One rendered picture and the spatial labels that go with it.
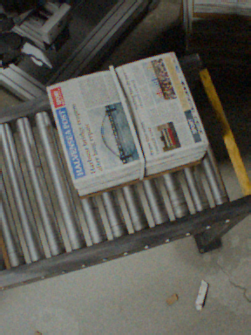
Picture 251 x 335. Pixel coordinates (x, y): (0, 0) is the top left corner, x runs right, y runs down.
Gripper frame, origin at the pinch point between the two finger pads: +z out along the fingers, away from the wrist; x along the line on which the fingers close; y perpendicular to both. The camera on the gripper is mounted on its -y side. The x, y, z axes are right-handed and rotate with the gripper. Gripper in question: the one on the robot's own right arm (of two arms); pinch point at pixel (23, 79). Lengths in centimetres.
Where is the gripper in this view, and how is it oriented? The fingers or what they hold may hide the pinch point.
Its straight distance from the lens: 129.5
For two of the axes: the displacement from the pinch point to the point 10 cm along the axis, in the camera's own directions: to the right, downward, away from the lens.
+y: -1.2, 3.2, 9.4
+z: 4.7, 8.5, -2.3
